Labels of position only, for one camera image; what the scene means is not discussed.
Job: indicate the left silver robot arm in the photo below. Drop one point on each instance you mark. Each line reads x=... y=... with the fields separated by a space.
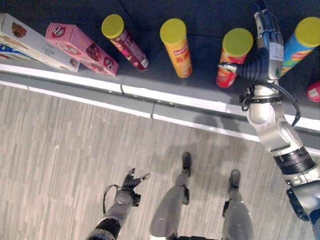
x=117 y=207

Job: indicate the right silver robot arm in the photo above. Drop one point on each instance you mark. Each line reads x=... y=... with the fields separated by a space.
x=275 y=130

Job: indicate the blue chips can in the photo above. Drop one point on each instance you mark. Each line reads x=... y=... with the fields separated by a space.
x=296 y=47

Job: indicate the blue white snack box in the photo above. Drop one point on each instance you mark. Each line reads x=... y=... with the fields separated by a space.
x=10 y=51

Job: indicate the pink snack box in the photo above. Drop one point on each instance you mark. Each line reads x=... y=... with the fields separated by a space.
x=80 y=47

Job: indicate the dark shelf with white rail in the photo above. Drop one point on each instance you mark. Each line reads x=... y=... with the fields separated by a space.
x=175 y=95

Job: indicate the yellow orange chips can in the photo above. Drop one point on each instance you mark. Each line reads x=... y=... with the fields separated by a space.
x=178 y=52

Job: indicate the robot right leg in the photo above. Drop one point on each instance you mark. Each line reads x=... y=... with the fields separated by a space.
x=236 y=212

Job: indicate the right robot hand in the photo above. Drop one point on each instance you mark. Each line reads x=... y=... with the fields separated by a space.
x=271 y=62

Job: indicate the red chips can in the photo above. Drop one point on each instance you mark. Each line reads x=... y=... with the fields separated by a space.
x=236 y=43

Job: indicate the maroon chips can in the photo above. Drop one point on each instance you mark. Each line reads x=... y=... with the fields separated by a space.
x=130 y=45

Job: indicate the white cookie box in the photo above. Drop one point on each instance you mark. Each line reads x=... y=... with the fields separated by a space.
x=30 y=42

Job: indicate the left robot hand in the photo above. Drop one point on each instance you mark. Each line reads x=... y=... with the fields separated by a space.
x=130 y=182

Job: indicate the small pink red can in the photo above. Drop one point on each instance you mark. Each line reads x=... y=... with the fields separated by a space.
x=314 y=92

